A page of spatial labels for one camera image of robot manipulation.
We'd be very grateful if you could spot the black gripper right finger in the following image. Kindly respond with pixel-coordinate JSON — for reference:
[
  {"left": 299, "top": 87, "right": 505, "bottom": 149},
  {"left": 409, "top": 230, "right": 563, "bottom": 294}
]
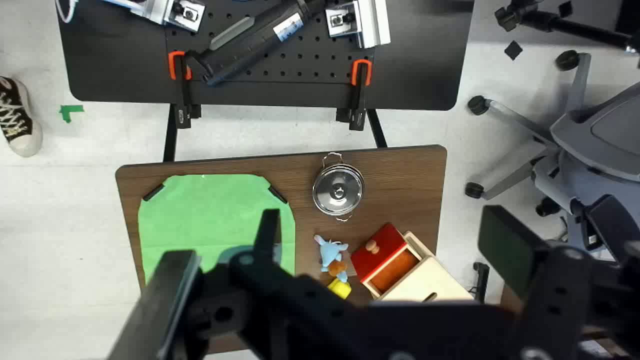
[{"left": 478, "top": 204, "right": 557, "bottom": 301}]

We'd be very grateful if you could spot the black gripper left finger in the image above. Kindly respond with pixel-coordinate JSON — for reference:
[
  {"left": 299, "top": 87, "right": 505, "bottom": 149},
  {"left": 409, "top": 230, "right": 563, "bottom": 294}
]
[{"left": 108, "top": 247, "right": 203, "bottom": 360}]

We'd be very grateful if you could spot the green cloth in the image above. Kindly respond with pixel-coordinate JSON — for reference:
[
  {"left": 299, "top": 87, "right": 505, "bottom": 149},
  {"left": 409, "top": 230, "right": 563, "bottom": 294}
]
[{"left": 136, "top": 172, "right": 299, "bottom": 285}]

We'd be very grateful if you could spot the wooden box with red drawer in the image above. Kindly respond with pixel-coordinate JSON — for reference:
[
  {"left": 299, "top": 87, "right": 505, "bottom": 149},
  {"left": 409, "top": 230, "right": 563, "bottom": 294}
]
[{"left": 351, "top": 221, "right": 476, "bottom": 304}]

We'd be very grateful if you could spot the grey office chair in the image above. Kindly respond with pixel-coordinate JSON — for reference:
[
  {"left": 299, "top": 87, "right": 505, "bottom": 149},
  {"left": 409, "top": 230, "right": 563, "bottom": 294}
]
[{"left": 464, "top": 48, "right": 640, "bottom": 268}]

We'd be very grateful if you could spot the small orange block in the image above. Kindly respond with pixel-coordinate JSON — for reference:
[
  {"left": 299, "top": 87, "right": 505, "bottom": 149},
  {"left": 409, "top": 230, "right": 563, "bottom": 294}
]
[{"left": 327, "top": 259, "right": 353, "bottom": 285}]

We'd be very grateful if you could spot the blue toy figure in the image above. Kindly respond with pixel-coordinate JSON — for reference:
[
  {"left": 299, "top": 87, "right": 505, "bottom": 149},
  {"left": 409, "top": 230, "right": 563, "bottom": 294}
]
[{"left": 312, "top": 232, "right": 351, "bottom": 276}]

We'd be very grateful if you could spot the small yellow block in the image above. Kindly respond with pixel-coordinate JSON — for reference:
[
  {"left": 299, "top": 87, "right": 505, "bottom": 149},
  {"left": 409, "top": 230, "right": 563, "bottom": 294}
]
[{"left": 327, "top": 278, "right": 355, "bottom": 301}]

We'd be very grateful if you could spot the silver pot with lid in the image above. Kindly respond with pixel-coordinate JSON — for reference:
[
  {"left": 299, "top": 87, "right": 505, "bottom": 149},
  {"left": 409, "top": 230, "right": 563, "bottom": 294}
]
[{"left": 311, "top": 149, "right": 366, "bottom": 224}]

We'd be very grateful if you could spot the green floor tape mark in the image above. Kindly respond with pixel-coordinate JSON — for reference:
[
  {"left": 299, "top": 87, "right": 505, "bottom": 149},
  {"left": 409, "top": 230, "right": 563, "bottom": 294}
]
[{"left": 59, "top": 102, "right": 87, "bottom": 124}]

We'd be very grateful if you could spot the orange black clamp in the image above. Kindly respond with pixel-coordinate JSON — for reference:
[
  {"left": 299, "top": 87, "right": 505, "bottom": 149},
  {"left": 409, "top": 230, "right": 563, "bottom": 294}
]
[
  {"left": 335, "top": 58, "right": 377, "bottom": 132},
  {"left": 166, "top": 48, "right": 205, "bottom": 129}
]

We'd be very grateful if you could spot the black white sneaker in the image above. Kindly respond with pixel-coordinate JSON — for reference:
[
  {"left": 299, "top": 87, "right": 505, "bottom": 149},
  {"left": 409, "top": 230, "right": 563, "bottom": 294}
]
[{"left": 0, "top": 73, "right": 45, "bottom": 159}]

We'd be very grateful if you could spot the black perforated board table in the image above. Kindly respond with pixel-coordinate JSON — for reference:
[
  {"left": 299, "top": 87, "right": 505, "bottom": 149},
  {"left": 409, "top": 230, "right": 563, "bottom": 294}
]
[{"left": 56, "top": 0, "right": 476, "bottom": 164}]

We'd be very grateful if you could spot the black handheld device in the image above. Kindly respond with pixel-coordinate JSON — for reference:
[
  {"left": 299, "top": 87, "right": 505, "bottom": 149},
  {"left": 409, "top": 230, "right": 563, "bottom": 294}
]
[{"left": 192, "top": 0, "right": 329, "bottom": 87}]

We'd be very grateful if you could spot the aluminium extrusion bracket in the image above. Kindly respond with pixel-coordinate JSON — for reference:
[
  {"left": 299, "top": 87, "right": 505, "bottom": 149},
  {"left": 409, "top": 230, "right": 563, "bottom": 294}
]
[
  {"left": 102, "top": 0, "right": 209, "bottom": 33},
  {"left": 325, "top": 0, "right": 395, "bottom": 50}
]

